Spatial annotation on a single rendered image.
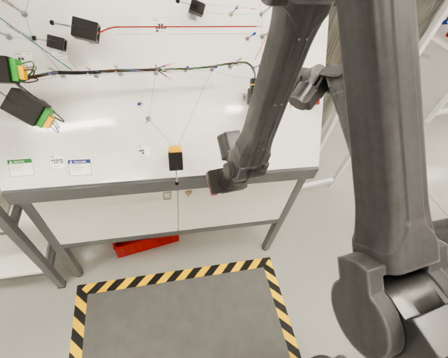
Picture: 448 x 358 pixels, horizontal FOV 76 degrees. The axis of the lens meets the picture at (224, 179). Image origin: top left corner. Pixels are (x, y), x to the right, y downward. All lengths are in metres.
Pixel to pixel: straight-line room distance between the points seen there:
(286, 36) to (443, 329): 0.34
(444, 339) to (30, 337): 1.79
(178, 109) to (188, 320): 1.16
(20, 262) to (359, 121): 1.70
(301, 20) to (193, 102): 0.72
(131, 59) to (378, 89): 0.89
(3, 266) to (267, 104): 1.60
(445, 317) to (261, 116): 0.34
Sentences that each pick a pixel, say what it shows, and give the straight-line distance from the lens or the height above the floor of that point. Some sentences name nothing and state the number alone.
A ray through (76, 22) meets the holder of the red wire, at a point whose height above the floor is 1.33.
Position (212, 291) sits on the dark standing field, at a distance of 1.81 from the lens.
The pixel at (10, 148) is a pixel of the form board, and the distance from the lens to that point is 1.17.
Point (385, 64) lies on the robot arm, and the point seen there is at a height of 1.61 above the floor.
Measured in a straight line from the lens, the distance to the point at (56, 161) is 1.13.
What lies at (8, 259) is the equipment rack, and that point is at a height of 0.24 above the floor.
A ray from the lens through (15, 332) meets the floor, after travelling 1.94.
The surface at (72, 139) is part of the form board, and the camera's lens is 1.10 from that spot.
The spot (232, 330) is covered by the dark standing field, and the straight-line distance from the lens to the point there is 1.77.
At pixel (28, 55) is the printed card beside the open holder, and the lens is 1.13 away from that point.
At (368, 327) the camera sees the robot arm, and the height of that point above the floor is 1.44.
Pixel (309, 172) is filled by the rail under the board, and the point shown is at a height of 0.84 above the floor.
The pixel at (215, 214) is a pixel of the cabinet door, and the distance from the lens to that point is 1.42.
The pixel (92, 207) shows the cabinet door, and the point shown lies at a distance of 1.29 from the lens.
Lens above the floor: 1.71
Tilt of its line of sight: 50 degrees down
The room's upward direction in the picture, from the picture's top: 10 degrees clockwise
